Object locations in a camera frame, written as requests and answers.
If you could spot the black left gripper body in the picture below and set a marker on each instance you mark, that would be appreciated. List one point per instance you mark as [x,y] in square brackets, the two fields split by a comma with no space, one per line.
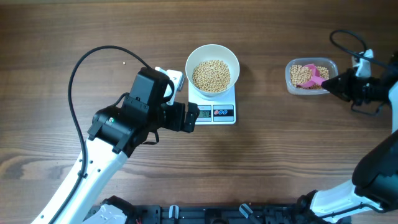
[171,116]

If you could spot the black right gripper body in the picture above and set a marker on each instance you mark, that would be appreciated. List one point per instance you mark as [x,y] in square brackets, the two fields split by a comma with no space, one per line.
[365,88]

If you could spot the pink plastic measuring scoop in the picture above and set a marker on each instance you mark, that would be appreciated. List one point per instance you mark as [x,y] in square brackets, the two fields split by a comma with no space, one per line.
[315,78]

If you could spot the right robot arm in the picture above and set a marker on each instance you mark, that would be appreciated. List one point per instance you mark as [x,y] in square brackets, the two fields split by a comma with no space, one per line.
[373,185]

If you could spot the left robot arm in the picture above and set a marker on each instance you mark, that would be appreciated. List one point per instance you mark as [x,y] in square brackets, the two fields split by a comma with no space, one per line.
[112,138]

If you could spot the white digital kitchen scale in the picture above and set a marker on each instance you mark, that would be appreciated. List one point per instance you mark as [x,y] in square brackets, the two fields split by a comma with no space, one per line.
[215,110]

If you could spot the soybeans in bowl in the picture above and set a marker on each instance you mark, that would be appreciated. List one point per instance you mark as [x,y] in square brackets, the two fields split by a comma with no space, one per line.
[211,76]

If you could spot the white bowl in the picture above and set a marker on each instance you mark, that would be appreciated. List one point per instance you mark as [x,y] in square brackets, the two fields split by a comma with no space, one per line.
[213,52]

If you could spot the clear plastic container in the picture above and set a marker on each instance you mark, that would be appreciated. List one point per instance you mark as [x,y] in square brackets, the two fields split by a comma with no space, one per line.
[318,61]

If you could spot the soybeans in container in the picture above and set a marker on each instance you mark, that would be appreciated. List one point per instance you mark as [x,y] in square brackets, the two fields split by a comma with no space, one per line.
[301,75]

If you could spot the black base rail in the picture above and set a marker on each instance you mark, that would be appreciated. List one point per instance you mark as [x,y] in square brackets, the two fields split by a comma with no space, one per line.
[260,214]

